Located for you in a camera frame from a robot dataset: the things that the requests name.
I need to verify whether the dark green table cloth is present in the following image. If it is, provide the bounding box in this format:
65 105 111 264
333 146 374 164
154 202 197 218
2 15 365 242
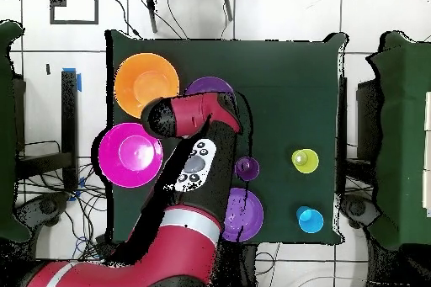
104 29 349 246

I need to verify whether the yellow cup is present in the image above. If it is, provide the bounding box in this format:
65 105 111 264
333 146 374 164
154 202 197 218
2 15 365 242
291 148 320 174

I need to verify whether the black square floor frame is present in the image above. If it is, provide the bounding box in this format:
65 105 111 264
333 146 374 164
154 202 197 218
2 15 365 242
49 0 99 25

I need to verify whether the black power adapter box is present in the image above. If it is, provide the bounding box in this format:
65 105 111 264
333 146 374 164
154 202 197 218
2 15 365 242
94 233 119 258

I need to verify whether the green cloth covered table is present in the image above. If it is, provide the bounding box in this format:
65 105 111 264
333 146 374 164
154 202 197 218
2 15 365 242
0 19 32 244
365 29 431 252

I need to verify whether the purple cup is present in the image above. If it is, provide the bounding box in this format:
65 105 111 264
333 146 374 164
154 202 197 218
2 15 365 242
234 156 261 182

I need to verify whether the pink bowl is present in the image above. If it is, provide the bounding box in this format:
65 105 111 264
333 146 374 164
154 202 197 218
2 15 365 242
98 122 164 189

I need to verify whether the purple bowl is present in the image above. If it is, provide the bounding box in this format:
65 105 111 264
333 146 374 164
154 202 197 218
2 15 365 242
184 76 236 99
221 187 264 242

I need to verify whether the black table frame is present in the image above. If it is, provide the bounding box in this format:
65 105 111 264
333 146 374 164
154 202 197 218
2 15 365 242
14 69 79 191

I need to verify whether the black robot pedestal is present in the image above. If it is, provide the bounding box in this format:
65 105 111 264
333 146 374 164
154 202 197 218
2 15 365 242
215 242 258 287

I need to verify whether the floor cable bundle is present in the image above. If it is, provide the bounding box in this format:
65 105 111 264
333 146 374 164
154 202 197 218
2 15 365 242
16 162 112 263

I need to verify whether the blue tape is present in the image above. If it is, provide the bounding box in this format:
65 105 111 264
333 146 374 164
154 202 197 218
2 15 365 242
62 67 82 93

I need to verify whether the orange bowl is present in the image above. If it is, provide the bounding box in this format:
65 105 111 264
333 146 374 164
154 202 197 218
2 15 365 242
113 52 180 120

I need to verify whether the blue cup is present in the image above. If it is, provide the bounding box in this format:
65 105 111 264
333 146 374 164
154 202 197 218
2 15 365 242
295 205 325 235

